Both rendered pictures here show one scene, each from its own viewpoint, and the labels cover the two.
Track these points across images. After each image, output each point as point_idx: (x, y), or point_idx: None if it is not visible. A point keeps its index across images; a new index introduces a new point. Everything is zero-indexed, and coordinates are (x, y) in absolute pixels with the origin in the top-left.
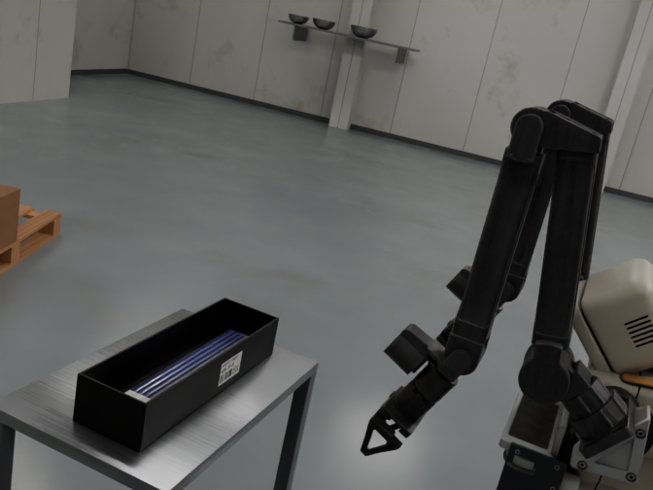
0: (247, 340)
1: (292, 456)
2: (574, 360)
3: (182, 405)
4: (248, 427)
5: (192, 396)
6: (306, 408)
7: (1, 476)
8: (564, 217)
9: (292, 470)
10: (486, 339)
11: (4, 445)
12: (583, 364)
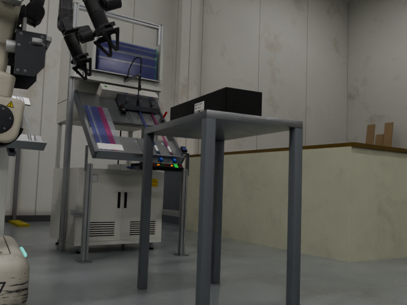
0: (206, 95)
1: (199, 186)
2: (26, 5)
3: (180, 117)
4: (166, 124)
5: (184, 114)
6: (203, 147)
7: (214, 165)
8: None
9: (200, 200)
10: (58, 15)
11: (215, 150)
12: (22, 5)
